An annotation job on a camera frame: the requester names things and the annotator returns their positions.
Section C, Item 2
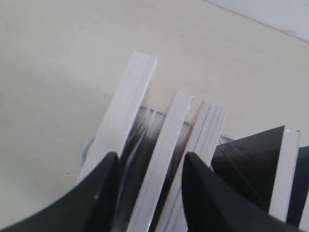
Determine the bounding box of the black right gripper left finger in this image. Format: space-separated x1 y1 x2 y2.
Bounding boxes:
3 152 120 232

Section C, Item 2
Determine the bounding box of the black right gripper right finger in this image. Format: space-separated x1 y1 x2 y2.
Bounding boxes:
182 151 309 232

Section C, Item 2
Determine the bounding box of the blue moon cover book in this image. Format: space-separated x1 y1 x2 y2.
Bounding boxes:
268 129 300 222

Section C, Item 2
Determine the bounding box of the black spine book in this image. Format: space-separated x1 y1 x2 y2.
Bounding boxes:
211 126 284 211

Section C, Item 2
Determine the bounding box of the red teal spine book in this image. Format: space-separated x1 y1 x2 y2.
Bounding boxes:
155 101 227 232

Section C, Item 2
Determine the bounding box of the grey white spine book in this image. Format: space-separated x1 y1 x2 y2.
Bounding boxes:
77 51 158 184

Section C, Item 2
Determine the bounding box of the dark red spine book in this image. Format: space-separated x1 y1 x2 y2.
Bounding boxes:
126 91 193 232

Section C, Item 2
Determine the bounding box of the white wire book rack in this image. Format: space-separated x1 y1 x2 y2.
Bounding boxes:
81 106 234 167

